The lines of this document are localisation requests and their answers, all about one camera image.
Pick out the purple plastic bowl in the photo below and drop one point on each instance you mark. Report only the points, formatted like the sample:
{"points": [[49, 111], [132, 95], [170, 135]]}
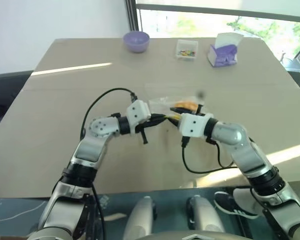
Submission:
{"points": [[136, 42]]}

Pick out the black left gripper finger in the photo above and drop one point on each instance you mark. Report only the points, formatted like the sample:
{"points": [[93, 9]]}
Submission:
{"points": [[158, 116], [160, 121]]}

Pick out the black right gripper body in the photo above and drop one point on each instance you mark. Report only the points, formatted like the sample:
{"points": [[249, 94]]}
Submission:
{"points": [[198, 111]]}

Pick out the beige paper table cover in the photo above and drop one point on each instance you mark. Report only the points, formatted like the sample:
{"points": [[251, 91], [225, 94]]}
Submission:
{"points": [[65, 112]]}

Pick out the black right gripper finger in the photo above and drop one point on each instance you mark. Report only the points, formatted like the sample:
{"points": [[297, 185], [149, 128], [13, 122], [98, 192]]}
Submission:
{"points": [[176, 122], [181, 110]]}

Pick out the black and white sneaker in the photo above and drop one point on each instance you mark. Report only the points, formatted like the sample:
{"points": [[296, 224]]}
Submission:
{"points": [[227, 203]]}

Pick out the dark grey couch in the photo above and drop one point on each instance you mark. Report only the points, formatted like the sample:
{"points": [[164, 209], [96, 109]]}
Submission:
{"points": [[7, 92]]}

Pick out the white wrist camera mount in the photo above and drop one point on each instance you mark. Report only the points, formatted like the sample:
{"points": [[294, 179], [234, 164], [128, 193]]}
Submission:
{"points": [[138, 113], [193, 125]]}

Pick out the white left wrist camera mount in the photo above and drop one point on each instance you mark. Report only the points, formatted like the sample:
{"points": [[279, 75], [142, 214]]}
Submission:
{"points": [[138, 113]]}

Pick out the clear box of colourful bits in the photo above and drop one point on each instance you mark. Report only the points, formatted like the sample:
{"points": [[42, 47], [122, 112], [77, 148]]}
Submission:
{"points": [[187, 50]]}

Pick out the dark window frame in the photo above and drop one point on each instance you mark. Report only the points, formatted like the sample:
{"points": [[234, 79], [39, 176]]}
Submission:
{"points": [[131, 15]]}

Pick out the silver left robot leg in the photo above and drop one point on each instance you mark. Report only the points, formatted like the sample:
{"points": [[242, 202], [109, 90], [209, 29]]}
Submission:
{"points": [[140, 217]]}

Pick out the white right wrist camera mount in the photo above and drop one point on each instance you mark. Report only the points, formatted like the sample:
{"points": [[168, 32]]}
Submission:
{"points": [[193, 125]]}

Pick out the silver right robot leg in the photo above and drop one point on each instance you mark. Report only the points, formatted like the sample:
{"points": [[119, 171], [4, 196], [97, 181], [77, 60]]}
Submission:
{"points": [[202, 215]]}

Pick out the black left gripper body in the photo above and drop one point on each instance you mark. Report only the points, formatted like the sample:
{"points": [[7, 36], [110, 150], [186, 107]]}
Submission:
{"points": [[146, 125]]}

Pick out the clear yellow-zipper plastic bag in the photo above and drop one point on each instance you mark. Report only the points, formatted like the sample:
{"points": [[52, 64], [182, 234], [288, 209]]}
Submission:
{"points": [[160, 103]]}

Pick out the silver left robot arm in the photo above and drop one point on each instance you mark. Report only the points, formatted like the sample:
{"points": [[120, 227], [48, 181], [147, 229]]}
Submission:
{"points": [[90, 155]]}

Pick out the silver robot leg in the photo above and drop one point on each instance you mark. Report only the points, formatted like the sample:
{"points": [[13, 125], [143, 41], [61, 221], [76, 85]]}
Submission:
{"points": [[202, 215], [140, 217]]}

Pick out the purple tissue pack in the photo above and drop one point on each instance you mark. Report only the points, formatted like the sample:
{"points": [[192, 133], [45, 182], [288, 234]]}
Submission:
{"points": [[223, 53]]}

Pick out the silver robot torso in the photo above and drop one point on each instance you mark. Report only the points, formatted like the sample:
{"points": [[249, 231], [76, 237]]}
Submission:
{"points": [[197, 236]]}

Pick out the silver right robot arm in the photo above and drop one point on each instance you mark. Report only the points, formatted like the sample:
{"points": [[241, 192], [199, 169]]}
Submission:
{"points": [[250, 155]]}

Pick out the yellow pineapple bun toy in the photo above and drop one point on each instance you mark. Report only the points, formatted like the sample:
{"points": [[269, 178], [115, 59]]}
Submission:
{"points": [[186, 103]]}

